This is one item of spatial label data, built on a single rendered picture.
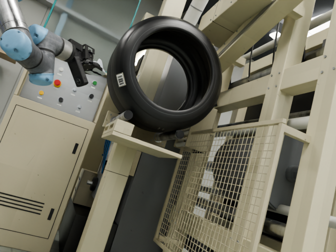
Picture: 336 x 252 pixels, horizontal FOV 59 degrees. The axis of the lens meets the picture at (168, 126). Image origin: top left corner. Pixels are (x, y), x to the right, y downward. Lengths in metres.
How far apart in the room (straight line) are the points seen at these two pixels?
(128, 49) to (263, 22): 0.72
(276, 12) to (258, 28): 0.13
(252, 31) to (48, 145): 1.43
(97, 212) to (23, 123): 0.76
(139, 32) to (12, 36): 0.70
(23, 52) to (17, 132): 1.20
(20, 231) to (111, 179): 0.69
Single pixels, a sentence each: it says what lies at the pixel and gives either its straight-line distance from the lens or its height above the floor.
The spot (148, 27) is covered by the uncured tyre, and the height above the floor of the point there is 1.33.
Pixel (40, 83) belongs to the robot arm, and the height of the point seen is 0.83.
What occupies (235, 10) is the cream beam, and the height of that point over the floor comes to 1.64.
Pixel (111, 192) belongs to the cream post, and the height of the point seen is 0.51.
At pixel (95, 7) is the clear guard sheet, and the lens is 2.37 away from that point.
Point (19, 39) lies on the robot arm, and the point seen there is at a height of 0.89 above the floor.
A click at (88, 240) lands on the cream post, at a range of 1.81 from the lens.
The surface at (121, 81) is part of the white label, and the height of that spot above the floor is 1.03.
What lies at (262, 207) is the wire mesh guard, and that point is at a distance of 1.12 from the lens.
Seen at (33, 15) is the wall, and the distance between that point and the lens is 5.36.
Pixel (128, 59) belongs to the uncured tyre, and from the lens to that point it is 1.43.
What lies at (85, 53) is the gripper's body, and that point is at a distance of 1.21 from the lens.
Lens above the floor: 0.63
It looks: 11 degrees up
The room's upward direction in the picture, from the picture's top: 17 degrees clockwise
